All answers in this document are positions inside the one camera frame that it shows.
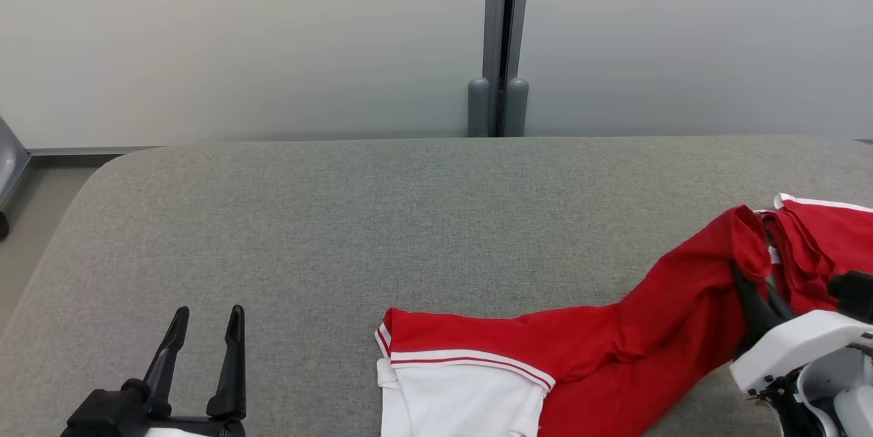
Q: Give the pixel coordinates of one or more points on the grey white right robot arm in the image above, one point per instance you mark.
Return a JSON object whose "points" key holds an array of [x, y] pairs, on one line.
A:
{"points": [[832, 396]]}

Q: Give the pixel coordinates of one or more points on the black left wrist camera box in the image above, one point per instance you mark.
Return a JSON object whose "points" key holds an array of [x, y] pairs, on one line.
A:
{"points": [[102, 413]]}

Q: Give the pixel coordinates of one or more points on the red shirt with white sleeves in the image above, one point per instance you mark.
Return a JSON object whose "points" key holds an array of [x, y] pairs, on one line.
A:
{"points": [[648, 348]]}

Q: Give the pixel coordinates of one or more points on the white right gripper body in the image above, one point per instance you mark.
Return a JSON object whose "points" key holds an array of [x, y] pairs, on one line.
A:
{"points": [[798, 341]]}

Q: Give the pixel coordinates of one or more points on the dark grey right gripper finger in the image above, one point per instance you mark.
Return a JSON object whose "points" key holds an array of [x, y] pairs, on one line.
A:
{"points": [[781, 307], [753, 314]]}

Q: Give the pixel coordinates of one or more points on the grey partition base rail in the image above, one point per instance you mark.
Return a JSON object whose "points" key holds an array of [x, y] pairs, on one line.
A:
{"points": [[89, 151]]}

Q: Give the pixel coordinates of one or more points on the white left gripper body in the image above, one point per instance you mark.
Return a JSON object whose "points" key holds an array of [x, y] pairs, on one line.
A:
{"points": [[204, 427]]}

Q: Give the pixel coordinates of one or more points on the grey metal stand leg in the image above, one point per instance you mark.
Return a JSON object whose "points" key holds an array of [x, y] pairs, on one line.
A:
{"points": [[10, 164]]}

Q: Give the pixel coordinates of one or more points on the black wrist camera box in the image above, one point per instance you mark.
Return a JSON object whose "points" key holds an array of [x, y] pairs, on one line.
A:
{"points": [[102, 413], [852, 290]]}

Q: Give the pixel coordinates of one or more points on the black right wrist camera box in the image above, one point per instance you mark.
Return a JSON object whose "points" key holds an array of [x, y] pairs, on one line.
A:
{"points": [[852, 290]]}

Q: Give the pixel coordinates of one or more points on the grey rounded partition foot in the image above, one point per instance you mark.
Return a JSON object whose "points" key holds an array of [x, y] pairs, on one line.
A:
{"points": [[478, 110], [516, 110]]}

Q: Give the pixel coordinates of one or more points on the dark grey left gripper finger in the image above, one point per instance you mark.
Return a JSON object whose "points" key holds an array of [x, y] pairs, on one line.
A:
{"points": [[167, 369], [232, 375]]}

